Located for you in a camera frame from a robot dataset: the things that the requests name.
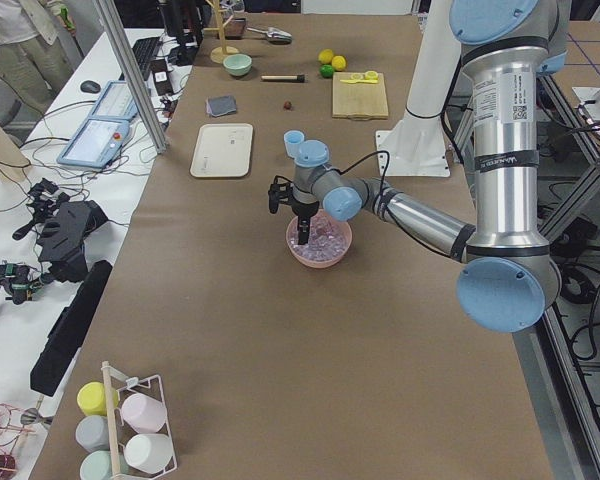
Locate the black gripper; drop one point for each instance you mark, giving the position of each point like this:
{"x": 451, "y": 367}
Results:
{"x": 304, "y": 210}

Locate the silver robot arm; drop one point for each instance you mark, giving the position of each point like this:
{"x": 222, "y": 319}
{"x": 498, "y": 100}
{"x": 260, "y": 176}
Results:
{"x": 508, "y": 279}

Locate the pile of clear ice cubes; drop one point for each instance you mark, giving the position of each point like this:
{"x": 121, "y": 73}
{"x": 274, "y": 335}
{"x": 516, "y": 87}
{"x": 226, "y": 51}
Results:
{"x": 327, "y": 240}

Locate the light blue cup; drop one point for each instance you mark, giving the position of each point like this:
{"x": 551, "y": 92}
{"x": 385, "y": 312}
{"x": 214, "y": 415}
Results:
{"x": 292, "y": 141}

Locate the steel ice scoop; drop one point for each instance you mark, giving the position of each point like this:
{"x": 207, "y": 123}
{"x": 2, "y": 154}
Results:
{"x": 273, "y": 35}

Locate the pink cup in rack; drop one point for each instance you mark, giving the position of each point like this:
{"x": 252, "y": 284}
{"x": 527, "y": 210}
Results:
{"x": 143, "y": 413}

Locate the yellow cup in rack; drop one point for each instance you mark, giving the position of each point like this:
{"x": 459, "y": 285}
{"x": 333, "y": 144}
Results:
{"x": 91, "y": 399}

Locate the white cup in rack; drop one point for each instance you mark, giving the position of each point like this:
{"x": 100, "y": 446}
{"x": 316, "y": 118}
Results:
{"x": 150, "y": 453}

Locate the grey cup in rack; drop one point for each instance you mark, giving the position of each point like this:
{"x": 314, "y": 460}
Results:
{"x": 92, "y": 433}

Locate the mint cup in rack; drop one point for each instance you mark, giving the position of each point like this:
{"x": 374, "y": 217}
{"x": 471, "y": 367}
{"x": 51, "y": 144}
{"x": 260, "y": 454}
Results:
{"x": 96, "y": 466}

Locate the pink bowl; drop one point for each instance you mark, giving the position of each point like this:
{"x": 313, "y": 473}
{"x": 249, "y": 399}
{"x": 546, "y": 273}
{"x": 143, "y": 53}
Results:
{"x": 320, "y": 257}

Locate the cream rabbit tray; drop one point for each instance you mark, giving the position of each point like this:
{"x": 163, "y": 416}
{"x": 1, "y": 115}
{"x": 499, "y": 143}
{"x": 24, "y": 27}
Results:
{"x": 222, "y": 151}

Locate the bamboo cutting board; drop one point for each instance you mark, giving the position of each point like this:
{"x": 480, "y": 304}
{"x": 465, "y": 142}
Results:
{"x": 358, "y": 101}

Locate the grey folded cloth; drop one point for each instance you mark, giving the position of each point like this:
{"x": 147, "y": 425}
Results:
{"x": 221, "y": 106}

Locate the yellow plastic knife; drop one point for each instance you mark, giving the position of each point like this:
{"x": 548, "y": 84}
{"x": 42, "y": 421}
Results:
{"x": 359, "y": 81}

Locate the steel muddler black tip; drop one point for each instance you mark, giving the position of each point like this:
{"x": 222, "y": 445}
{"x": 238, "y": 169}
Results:
{"x": 283, "y": 78}

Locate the green lime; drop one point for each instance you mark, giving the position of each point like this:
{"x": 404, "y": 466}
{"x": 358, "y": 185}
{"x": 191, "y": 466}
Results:
{"x": 326, "y": 71}

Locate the upper lemon half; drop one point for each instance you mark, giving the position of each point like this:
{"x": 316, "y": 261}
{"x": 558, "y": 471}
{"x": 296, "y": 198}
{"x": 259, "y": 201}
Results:
{"x": 371, "y": 76}

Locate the yellow lemon near board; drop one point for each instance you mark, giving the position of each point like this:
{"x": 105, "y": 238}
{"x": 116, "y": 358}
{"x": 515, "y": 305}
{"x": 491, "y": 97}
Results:
{"x": 339, "y": 63}

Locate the yellow lemon far left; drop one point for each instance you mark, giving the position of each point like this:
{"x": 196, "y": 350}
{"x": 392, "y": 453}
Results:
{"x": 325, "y": 56}

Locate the mint green bowl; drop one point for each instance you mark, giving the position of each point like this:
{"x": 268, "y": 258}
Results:
{"x": 238, "y": 64}

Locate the wooden mug tree stand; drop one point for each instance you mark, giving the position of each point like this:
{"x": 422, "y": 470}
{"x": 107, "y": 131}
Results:
{"x": 223, "y": 17}

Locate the brown wooden box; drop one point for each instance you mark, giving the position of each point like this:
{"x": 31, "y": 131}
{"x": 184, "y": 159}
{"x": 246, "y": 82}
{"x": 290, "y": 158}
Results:
{"x": 235, "y": 29}

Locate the blue teach pendant near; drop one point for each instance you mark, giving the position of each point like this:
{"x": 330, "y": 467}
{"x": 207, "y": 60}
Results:
{"x": 95, "y": 144}

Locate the blue teach pendant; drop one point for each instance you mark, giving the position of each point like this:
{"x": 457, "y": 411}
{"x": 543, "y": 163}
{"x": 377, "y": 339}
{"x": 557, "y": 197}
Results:
{"x": 95, "y": 144}
{"x": 115, "y": 101}

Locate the blue teach pendant far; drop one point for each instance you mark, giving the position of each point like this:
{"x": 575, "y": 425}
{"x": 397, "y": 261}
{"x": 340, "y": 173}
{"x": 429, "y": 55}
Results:
{"x": 115, "y": 101}

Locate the black keyboard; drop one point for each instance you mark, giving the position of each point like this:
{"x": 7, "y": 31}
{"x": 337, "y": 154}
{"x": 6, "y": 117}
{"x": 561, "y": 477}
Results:
{"x": 145, "y": 51}

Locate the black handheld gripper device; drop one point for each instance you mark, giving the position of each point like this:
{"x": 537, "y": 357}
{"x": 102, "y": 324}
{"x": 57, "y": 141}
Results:
{"x": 66, "y": 224}

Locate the black computer mouse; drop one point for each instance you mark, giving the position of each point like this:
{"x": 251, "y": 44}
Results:
{"x": 89, "y": 86}

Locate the black flat bar device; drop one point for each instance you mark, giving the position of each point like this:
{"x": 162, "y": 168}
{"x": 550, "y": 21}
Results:
{"x": 68, "y": 333}

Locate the person in beige clothes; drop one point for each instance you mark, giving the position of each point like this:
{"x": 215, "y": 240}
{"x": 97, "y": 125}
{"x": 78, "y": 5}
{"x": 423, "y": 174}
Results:
{"x": 32, "y": 60}

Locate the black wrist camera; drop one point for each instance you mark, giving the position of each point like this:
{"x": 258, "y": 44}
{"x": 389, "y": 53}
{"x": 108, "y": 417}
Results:
{"x": 279, "y": 193}

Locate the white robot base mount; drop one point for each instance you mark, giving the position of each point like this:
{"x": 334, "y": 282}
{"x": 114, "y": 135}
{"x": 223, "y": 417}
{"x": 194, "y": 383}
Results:
{"x": 416, "y": 143}

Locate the white wire cup rack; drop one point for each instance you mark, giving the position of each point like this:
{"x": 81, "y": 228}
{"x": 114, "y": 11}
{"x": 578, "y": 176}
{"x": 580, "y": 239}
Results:
{"x": 119, "y": 386}

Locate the aluminium frame post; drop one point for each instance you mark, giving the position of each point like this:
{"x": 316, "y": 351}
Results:
{"x": 115, "y": 31}

